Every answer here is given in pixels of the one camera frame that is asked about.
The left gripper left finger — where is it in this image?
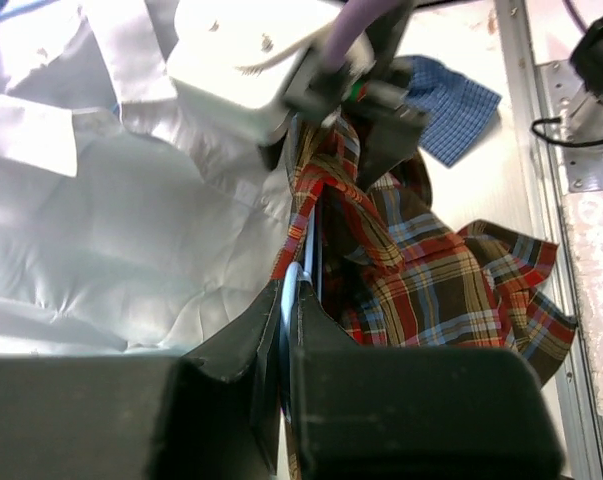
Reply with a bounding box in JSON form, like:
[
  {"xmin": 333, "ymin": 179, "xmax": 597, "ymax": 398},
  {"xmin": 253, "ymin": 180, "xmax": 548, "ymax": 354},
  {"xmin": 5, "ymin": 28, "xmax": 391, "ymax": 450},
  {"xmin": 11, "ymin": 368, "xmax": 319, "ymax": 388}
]
[{"xmin": 0, "ymin": 281, "xmax": 282, "ymax": 479}]

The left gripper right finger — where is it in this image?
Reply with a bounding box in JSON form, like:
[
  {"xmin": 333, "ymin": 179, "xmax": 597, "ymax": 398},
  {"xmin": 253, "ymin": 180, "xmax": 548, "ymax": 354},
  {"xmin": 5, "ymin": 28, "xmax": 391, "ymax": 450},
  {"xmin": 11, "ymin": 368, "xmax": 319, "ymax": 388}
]
[{"xmin": 290, "ymin": 283, "xmax": 563, "ymax": 479}]

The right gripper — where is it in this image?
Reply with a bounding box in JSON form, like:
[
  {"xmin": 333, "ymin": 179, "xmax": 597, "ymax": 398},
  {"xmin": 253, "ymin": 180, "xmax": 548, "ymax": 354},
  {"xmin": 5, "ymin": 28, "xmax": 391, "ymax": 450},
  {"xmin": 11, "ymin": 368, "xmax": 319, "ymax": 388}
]
[{"xmin": 282, "ymin": 1, "xmax": 428, "ymax": 185}]

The red plaid shirt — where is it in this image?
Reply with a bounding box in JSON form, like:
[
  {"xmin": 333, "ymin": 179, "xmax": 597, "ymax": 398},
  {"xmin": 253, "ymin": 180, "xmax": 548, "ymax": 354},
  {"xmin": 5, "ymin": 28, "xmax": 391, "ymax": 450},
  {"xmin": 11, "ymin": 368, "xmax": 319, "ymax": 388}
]
[{"xmin": 272, "ymin": 117, "xmax": 577, "ymax": 383}]

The blue checked shirt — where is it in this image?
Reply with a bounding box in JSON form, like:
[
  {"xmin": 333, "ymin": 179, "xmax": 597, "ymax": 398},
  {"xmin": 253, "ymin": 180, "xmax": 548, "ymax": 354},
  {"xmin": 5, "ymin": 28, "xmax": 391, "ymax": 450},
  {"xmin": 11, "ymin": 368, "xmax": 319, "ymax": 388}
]
[{"xmin": 405, "ymin": 55, "xmax": 501, "ymax": 167}]

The white foam panel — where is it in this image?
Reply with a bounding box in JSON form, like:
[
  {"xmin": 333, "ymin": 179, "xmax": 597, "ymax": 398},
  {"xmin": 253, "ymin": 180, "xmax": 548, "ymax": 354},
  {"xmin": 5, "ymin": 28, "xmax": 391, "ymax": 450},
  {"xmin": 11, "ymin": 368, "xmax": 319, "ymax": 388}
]
[{"xmin": 560, "ymin": 187, "xmax": 603, "ymax": 441}]

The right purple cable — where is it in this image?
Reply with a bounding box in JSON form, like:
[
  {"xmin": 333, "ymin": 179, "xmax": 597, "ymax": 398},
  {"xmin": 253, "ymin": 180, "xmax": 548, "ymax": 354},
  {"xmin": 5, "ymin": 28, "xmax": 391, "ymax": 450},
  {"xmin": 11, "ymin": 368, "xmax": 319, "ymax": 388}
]
[{"xmin": 320, "ymin": 0, "xmax": 407, "ymax": 76}]

